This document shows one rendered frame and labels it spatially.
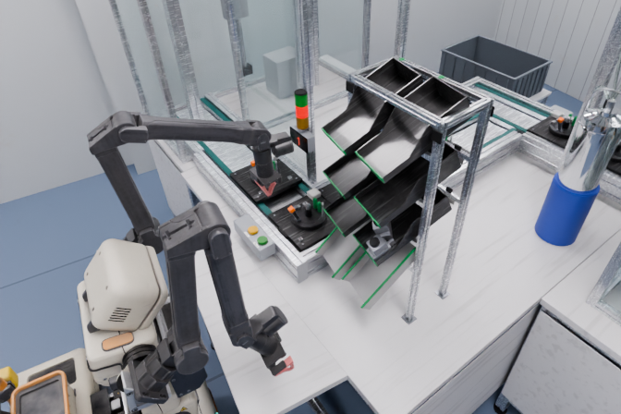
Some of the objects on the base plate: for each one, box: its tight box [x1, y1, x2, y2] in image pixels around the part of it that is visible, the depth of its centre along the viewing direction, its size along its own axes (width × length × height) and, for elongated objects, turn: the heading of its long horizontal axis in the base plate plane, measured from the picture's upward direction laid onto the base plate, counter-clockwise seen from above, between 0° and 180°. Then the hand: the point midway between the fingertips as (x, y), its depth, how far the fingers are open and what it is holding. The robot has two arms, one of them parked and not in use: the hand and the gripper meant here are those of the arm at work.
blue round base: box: [534, 172, 600, 246], centre depth 177 cm, size 16×16×27 cm
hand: (269, 193), depth 154 cm, fingers closed
